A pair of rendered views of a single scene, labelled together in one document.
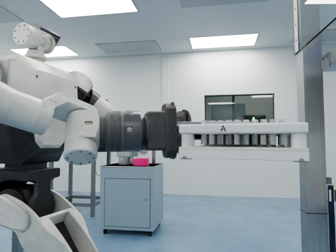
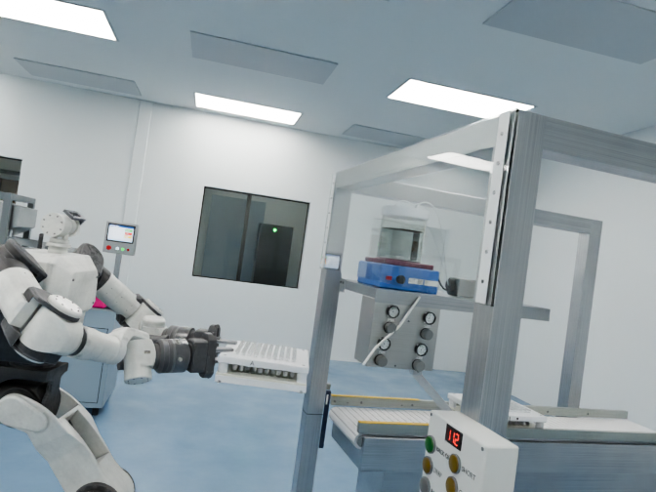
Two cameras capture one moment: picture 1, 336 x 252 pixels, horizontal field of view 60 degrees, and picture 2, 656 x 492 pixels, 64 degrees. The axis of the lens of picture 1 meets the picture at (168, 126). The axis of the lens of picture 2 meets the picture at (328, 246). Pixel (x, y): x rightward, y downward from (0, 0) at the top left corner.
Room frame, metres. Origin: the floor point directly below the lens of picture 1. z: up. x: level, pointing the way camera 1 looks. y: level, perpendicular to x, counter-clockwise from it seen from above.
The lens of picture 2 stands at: (-0.79, 0.29, 1.35)
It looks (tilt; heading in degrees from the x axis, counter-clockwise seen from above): 1 degrees up; 337
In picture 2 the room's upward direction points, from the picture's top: 8 degrees clockwise
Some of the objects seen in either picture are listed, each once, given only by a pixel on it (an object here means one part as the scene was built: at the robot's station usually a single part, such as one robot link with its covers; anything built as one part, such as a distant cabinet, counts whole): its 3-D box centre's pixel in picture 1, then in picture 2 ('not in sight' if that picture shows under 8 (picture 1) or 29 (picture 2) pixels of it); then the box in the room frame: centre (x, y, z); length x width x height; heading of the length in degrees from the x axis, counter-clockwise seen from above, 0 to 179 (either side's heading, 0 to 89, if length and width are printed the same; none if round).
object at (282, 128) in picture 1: (244, 130); (266, 355); (0.68, -0.18, 1.03); 0.25 x 0.24 x 0.02; 160
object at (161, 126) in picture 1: (147, 130); (190, 355); (0.64, 0.04, 1.03); 0.12 x 0.10 x 0.13; 102
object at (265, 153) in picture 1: (245, 151); (264, 372); (0.68, -0.18, 0.99); 0.24 x 0.24 x 0.02; 70
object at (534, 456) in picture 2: not in sight; (514, 441); (0.68, -1.15, 0.77); 1.30 x 0.29 x 0.10; 85
